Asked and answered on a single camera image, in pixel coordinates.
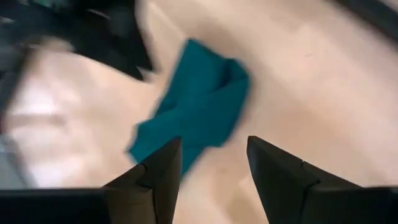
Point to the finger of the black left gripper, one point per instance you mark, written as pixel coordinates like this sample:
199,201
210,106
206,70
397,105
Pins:
136,67

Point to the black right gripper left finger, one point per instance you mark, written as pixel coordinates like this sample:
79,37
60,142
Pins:
158,183

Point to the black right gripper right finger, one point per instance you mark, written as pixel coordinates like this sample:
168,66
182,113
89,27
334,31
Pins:
280,183

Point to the teal microfiber towel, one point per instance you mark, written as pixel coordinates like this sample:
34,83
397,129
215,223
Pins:
202,105

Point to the black aluminium table frame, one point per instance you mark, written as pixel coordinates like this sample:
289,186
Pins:
373,15

